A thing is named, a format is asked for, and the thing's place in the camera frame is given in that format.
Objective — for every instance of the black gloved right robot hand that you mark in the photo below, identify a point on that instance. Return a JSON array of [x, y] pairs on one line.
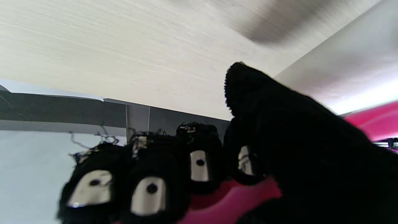
[[295, 149]]

